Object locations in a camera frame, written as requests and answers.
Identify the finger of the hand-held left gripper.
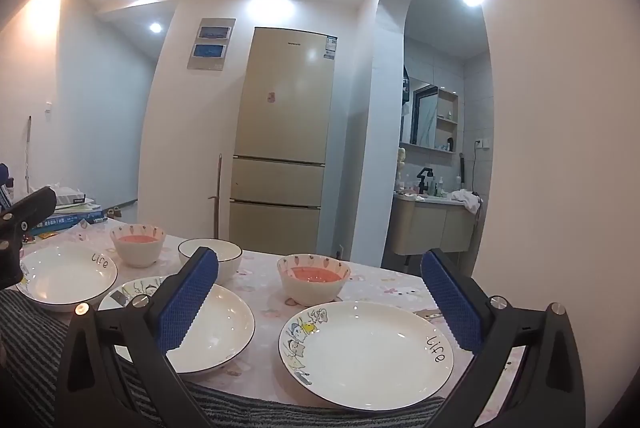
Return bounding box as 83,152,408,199
0,186,57,234

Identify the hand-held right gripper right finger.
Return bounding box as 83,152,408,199
420,248,587,428

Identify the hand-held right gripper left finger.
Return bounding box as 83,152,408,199
52,246,221,428

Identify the white cartoon plate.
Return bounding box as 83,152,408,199
278,301,455,411
98,275,256,374

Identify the white plate with lettering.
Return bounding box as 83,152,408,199
15,242,119,313

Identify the white bowl with black rim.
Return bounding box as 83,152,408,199
178,239,244,285

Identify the pink-lined carrot pattern bowl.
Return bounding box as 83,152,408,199
110,224,166,268
277,254,351,307

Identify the stack of books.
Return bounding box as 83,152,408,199
25,203,108,236

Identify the pink cartoon tablecloth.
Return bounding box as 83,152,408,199
20,218,531,428

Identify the beige vanity cabinet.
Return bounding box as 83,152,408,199
391,193,481,256

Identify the grey striped cloth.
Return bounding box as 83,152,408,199
0,288,446,428

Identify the white towel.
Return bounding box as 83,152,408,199
450,189,482,214

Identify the bathroom mirror cabinet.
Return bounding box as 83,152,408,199
400,76,460,154

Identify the beige refrigerator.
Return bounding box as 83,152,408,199
229,27,338,255

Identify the mop handle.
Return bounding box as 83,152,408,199
22,115,34,196

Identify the grey wall electrical panel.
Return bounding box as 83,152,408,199
187,17,236,72

